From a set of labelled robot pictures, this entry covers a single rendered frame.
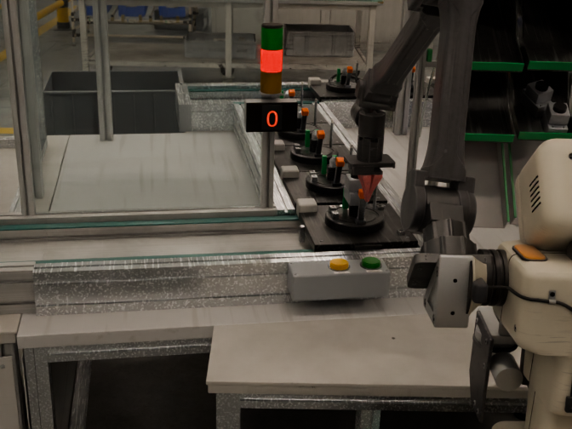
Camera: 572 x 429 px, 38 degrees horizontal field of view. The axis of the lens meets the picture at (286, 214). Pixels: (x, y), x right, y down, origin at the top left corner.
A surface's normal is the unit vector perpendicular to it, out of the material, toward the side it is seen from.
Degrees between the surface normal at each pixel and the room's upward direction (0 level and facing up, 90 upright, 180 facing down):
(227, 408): 90
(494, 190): 45
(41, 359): 90
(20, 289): 90
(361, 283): 90
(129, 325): 0
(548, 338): 82
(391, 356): 0
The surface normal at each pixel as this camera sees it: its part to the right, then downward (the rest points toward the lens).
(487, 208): 0.01, -0.39
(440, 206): 0.21, -0.51
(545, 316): 0.01, 0.24
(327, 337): 0.03, -0.93
